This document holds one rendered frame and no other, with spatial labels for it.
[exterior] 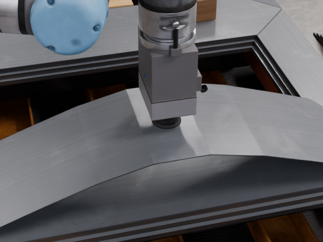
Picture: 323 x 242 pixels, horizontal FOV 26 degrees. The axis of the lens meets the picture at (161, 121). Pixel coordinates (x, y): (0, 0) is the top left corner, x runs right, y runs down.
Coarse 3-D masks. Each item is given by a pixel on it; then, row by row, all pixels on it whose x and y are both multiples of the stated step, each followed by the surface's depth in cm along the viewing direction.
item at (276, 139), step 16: (240, 96) 110; (256, 96) 112; (240, 112) 106; (256, 112) 108; (272, 112) 109; (256, 128) 103; (272, 128) 105; (288, 128) 107; (272, 144) 101; (288, 144) 103; (304, 160) 100
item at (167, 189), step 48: (240, 48) 140; (96, 192) 104; (144, 192) 104; (192, 192) 104; (240, 192) 104; (288, 192) 104; (0, 240) 97; (48, 240) 97; (96, 240) 99; (144, 240) 100
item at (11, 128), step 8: (0, 104) 149; (8, 104) 149; (16, 104) 149; (24, 104) 149; (0, 112) 147; (8, 112) 147; (16, 112) 147; (24, 112) 147; (0, 120) 145; (8, 120) 145; (16, 120) 145; (24, 120) 145; (32, 120) 137; (0, 128) 142; (8, 128) 142; (16, 128) 142; (24, 128) 142; (0, 136) 140
